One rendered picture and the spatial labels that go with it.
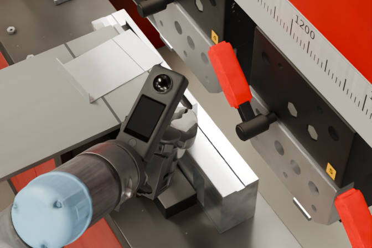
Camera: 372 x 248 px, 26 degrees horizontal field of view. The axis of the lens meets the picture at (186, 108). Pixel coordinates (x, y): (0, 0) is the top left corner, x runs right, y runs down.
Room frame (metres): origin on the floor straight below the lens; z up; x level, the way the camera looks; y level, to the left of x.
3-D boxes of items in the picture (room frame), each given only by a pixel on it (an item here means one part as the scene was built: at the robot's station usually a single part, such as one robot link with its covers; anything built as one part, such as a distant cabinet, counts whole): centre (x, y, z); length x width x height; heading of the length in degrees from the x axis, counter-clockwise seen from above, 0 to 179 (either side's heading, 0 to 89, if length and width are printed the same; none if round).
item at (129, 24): (0.81, 0.05, 0.98); 0.20 x 0.03 x 0.03; 31
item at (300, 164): (0.50, -0.14, 1.26); 0.15 x 0.09 x 0.17; 31
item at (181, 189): (0.76, 0.08, 0.89); 0.30 x 0.05 x 0.03; 31
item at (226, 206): (0.77, 0.03, 0.92); 0.39 x 0.06 x 0.10; 31
